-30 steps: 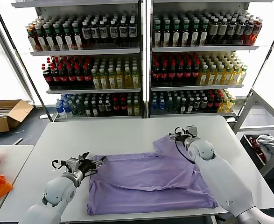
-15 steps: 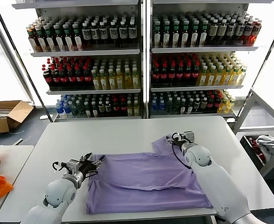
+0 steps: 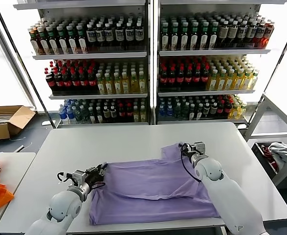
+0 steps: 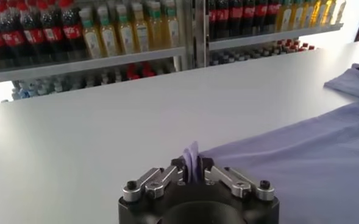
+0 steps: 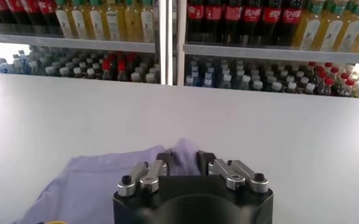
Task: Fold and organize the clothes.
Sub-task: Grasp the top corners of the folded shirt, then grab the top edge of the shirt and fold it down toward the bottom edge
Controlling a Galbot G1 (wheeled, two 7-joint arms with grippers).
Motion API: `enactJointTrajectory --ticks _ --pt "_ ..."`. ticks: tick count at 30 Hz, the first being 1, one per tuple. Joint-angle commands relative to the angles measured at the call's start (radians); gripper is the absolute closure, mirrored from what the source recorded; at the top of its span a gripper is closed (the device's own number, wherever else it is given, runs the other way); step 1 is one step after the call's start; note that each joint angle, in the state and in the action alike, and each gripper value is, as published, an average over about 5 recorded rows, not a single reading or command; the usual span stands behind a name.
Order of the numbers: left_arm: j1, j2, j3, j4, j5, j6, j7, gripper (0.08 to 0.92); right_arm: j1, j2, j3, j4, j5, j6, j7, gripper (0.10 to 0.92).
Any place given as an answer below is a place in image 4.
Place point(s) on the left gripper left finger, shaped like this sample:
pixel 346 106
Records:
pixel 154 182

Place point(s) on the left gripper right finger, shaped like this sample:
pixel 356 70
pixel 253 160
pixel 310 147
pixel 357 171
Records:
pixel 237 182

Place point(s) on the purple t-shirt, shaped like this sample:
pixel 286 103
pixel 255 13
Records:
pixel 304 158

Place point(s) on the yellow juice bottle green cap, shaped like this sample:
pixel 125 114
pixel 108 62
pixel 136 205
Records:
pixel 141 35
pixel 307 12
pixel 296 13
pixel 327 10
pixel 284 15
pixel 317 11
pixel 90 39
pixel 154 30
pixel 170 29
pixel 125 36
pixel 109 38

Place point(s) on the grey metal shelf unit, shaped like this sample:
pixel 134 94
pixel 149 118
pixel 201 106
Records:
pixel 273 36
pixel 75 64

